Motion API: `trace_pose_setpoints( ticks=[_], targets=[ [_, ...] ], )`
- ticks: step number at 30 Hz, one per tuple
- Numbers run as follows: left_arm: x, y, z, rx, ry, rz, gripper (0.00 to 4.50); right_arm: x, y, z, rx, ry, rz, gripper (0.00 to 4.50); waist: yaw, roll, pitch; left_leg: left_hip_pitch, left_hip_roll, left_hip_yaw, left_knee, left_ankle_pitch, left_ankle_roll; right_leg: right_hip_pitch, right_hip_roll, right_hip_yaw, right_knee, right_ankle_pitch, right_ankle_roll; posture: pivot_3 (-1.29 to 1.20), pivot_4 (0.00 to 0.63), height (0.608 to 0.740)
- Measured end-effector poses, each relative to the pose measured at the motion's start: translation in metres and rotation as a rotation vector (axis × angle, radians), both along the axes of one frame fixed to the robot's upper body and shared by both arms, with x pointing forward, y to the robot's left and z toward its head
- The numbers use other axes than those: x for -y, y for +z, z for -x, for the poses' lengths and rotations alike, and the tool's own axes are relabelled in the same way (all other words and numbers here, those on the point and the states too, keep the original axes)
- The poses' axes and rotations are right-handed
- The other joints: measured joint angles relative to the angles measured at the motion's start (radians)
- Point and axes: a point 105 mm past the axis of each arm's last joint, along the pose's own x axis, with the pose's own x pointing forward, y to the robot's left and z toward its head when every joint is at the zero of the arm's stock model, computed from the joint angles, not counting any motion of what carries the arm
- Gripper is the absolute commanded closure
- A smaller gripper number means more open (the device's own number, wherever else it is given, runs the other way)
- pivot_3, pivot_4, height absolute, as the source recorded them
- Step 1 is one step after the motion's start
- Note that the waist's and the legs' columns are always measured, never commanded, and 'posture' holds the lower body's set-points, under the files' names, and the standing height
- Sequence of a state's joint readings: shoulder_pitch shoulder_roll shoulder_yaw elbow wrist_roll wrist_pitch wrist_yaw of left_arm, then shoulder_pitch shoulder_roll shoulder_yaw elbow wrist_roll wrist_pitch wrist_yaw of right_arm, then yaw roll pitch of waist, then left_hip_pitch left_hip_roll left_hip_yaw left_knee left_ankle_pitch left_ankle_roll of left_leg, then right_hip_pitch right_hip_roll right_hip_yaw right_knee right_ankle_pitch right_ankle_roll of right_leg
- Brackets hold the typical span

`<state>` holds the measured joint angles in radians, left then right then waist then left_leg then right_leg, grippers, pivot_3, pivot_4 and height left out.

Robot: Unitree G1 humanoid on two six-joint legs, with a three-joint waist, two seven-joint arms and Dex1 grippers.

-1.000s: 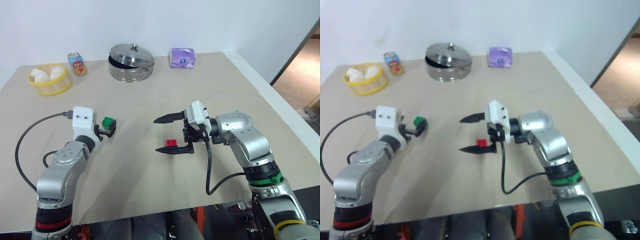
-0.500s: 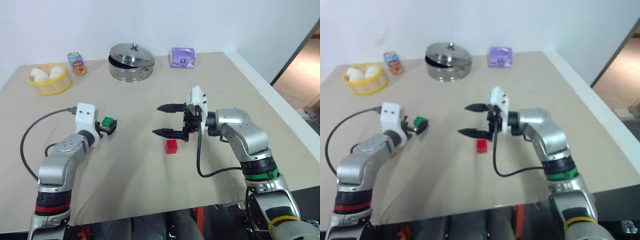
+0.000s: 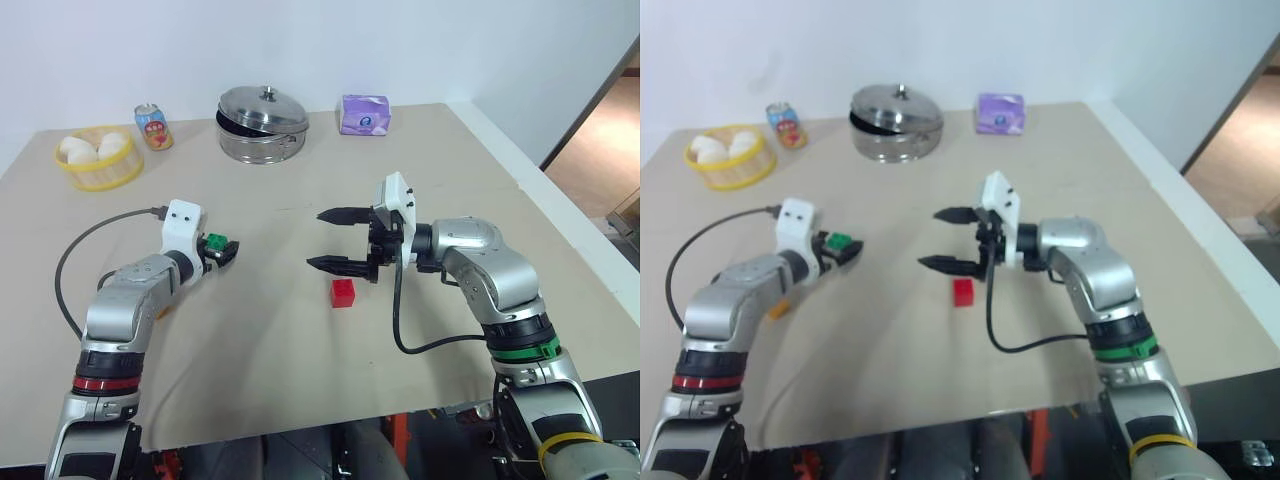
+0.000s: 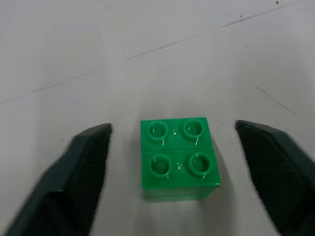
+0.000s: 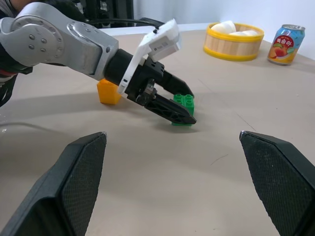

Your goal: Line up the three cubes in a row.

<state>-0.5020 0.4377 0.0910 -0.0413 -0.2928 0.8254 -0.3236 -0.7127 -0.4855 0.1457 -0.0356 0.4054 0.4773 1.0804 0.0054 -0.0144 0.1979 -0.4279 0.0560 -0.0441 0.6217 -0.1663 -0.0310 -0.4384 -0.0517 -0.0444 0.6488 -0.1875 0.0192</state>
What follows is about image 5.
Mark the peach drink can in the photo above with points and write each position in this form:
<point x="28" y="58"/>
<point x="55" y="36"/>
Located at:
<point x="285" y="46"/>

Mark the white steamed bun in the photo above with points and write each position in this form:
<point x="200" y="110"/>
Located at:
<point x="243" y="33"/>
<point x="222" y="26"/>

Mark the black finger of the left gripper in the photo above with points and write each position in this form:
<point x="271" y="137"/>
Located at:
<point x="169" y="110"/>
<point x="178" y="84"/>

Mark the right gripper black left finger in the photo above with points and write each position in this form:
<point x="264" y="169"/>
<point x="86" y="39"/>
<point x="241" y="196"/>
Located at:
<point x="61" y="191"/>

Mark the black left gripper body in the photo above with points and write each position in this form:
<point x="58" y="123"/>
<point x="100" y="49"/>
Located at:
<point x="142" y="81"/>

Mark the orange toy building block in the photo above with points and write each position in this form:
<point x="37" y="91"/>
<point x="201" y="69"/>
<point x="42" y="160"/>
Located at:
<point x="108" y="94"/>

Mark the wooden steamer with yellow rims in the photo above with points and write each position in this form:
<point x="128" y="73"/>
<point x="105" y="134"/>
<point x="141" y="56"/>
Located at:
<point x="231" y="46"/>

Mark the black metal frame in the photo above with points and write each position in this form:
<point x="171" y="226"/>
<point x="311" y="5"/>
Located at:
<point x="115" y="11"/>

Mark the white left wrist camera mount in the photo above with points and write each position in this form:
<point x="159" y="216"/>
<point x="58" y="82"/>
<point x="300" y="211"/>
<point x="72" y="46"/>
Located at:
<point x="162" y="37"/>

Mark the green toy building block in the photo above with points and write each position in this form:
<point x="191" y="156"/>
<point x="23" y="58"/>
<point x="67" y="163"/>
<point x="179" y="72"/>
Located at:
<point x="187" y="102"/>

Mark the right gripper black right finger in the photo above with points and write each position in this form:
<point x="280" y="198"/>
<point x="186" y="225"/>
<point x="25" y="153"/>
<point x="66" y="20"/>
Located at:
<point x="280" y="186"/>

